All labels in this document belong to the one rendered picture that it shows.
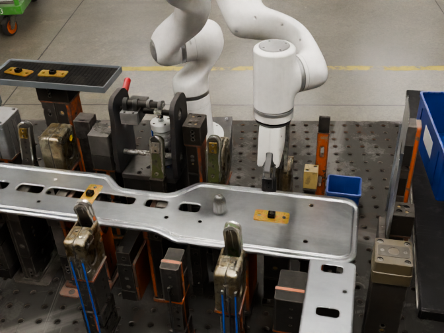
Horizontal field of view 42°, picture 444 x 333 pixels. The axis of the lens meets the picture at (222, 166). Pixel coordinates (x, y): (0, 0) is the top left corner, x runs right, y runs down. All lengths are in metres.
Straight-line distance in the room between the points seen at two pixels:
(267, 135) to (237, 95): 2.80
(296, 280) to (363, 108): 2.70
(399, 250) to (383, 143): 1.03
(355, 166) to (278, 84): 1.00
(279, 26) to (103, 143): 0.62
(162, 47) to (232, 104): 2.13
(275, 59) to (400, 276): 0.50
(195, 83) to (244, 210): 0.60
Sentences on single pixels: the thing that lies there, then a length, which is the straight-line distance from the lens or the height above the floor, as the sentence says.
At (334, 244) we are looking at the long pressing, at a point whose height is 1.00.
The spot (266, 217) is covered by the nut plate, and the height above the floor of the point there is 1.00.
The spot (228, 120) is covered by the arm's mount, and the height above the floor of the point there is 0.81.
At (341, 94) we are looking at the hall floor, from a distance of 4.03.
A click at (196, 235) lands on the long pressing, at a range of 1.35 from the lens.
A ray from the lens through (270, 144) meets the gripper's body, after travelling 1.21.
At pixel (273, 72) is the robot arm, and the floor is 1.40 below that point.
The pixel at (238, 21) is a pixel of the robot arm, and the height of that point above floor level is 1.46.
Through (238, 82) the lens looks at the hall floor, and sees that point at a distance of 4.15.
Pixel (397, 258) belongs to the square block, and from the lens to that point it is 1.24.
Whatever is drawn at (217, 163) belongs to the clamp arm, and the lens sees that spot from 1.50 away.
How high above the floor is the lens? 1.90
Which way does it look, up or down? 35 degrees down
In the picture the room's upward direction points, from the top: 3 degrees counter-clockwise
